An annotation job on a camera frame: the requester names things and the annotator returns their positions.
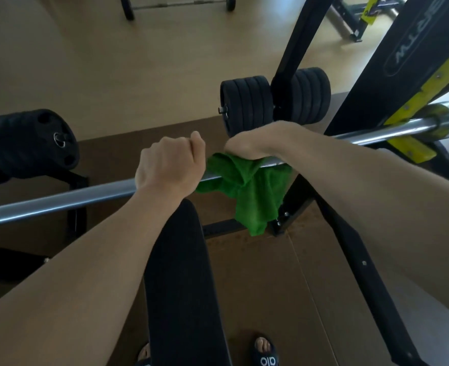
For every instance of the person's right hand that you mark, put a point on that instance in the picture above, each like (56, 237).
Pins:
(255, 144)

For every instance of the small barbell with black plates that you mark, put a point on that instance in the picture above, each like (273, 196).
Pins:
(127, 9)

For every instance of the silver barbell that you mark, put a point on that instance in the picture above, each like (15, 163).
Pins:
(76, 200)

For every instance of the black bench pad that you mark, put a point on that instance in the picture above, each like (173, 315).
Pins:
(182, 293)

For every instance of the green cleaning cloth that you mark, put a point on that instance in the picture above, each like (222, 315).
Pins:
(255, 202)

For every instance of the black yellow gym machine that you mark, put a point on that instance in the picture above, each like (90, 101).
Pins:
(352, 19)

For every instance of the brown floor mat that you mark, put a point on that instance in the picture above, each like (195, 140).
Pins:
(255, 285)

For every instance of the person's right forearm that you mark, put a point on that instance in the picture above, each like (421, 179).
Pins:
(392, 209)

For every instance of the yellow bar hook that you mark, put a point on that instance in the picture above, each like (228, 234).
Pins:
(415, 152)

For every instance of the black bench press rack frame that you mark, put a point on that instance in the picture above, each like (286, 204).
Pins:
(369, 285)

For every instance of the stack of black weight plates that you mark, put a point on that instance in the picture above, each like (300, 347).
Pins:
(247, 102)
(26, 144)
(312, 95)

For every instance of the yellow upright guard strip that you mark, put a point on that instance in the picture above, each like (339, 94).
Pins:
(430, 87)

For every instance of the person's left forearm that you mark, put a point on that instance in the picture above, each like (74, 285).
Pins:
(64, 285)

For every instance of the person's left hand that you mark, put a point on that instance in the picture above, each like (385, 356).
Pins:
(171, 167)

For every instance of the black slide slipper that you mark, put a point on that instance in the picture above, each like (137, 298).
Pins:
(144, 358)
(266, 358)

